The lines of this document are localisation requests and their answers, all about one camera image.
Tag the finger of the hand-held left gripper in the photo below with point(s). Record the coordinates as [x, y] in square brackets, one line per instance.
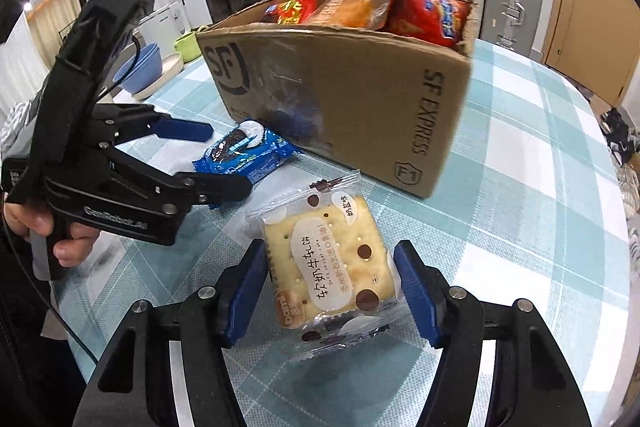
[182, 130]
[225, 189]

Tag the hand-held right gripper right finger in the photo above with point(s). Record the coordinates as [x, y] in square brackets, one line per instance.
[417, 297]

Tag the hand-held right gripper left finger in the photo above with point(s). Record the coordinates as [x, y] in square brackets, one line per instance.
[245, 297]

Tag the blue cookie packet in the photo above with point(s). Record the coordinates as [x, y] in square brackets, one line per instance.
[250, 157]

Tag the clear cracker packet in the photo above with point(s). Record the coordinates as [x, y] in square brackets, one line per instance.
[325, 267]

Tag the brown cardboard box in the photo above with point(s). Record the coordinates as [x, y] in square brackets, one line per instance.
[340, 97]

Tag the red orange snack packet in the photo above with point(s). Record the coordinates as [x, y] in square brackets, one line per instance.
[295, 10]

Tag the clear bread packet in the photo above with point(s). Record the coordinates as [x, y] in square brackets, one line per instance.
[350, 9]

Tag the red snack packet blue print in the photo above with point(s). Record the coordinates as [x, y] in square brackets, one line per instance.
[425, 17]

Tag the person's left forearm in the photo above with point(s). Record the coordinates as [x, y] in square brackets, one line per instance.
[25, 357]

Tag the person's left hand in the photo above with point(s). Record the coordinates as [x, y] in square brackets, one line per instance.
[72, 252]

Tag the blue bowl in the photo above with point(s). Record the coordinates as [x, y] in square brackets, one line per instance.
[137, 88]
[142, 64]

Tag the beige plate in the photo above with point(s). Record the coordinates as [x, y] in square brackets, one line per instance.
[170, 69]

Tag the beige curtain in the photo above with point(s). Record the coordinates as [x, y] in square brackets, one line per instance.
[55, 12]

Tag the striped grey cloth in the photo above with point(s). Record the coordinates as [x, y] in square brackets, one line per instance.
[17, 127]

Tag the green teapot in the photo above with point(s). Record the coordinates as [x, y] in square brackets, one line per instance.
[187, 47]

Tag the white appliance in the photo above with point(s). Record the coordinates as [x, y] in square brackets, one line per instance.
[165, 19]

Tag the checked tablecloth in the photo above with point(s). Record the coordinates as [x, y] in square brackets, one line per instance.
[525, 207]

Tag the pile of shoes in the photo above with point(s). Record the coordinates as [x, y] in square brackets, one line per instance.
[620, 137]

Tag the silver suitcase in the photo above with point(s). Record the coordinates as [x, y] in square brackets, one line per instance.
[512, 2]

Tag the wooden door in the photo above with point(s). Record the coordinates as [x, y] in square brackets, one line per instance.
[590, 17]

